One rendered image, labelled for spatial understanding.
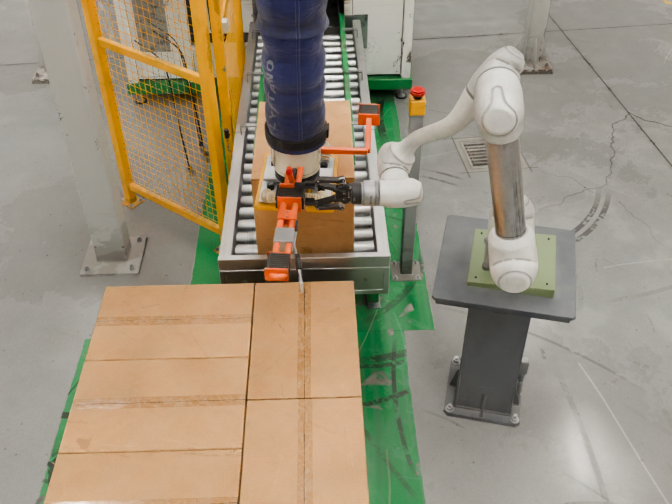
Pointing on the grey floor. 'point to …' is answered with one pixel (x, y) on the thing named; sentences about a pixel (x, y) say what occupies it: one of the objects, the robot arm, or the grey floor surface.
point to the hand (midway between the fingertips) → (303, 193)
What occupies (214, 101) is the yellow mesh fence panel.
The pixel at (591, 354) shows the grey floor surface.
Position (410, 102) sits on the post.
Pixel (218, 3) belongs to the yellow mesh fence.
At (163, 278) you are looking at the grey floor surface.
